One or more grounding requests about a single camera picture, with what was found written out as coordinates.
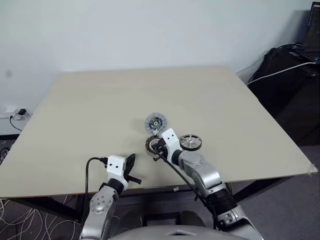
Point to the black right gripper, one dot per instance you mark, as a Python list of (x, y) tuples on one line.
[(163, 153)]

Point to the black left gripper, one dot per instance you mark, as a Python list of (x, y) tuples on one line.
[(128, 172)]

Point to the motor housing with copper windings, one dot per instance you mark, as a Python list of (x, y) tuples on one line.
[(150, 145)]

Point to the grey round motor lid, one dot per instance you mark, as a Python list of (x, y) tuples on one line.
[(156, 122)]

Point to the silver spoked rotor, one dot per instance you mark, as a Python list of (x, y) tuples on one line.
[(190, 142)]

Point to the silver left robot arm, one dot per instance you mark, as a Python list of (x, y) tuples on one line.
[(100, 202)]

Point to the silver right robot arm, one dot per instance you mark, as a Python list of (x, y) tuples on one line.
[(202, 172)]

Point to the small white table clip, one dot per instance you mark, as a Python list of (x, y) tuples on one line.
[(176, 189)]

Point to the grey robot torso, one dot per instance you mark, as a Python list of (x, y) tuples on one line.
[(180, 232)]

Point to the black plug adapter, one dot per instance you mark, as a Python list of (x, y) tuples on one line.
[(22, 111)]

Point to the clear tape on table corner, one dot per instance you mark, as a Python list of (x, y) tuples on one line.
[(312, 170)]

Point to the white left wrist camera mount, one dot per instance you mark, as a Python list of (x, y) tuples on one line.
[(115, 167)]

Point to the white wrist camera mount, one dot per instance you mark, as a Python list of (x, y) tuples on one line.
[(170, 140), (115, 167)]

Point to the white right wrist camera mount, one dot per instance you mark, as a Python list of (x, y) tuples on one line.
[(170, 140)]

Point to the black table frame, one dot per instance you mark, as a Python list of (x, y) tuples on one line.
[(50, 207)]

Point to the white wall power socket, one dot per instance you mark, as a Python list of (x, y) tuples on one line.
[(12, 111)]

